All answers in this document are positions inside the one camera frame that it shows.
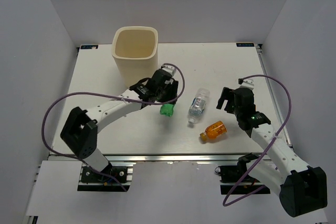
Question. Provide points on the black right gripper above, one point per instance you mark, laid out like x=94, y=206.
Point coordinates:
x=228, y=94

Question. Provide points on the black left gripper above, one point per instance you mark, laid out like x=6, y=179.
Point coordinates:
x=172, y=94

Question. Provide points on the green plastic soda bottle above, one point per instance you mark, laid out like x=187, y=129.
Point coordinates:
x=167, y=109

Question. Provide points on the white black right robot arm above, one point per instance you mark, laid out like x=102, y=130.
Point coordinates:
x=301, y=188

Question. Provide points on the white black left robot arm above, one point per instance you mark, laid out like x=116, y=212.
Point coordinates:
x=80, y=131

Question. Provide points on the cream plastic bin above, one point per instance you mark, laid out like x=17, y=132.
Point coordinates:
x=134, y=49

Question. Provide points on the clear labelled water bottle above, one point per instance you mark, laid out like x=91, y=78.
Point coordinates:
x=198, y=106

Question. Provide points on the orange juice bottle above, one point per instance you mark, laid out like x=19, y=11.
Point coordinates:
x=213, y=132

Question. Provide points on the right blue table sticker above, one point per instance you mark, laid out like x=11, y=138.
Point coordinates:
x=245, y=44

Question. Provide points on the blue table sticker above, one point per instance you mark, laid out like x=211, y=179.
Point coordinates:
x=88, y=47
x=245, y=44

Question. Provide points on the left blue table sticker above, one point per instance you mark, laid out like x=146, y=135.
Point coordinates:
x=88, y=47

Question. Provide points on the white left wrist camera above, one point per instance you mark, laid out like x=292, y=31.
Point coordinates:
x=169, y=69

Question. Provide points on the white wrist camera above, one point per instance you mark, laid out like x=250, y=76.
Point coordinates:
x=246, y=83
x=169, y=69

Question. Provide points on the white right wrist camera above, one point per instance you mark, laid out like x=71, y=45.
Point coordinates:
x=246, y=83

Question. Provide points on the aluminium right side rail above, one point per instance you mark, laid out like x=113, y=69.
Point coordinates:
x=270, y=83

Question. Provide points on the aluminium rail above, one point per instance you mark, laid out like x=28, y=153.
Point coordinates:
x=174, y=158
x=270, y=83

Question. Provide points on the aluminium front rail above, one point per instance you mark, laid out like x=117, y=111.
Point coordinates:
x=174, y=158

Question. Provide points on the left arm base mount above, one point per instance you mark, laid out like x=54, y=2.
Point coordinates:
x=93, y=182

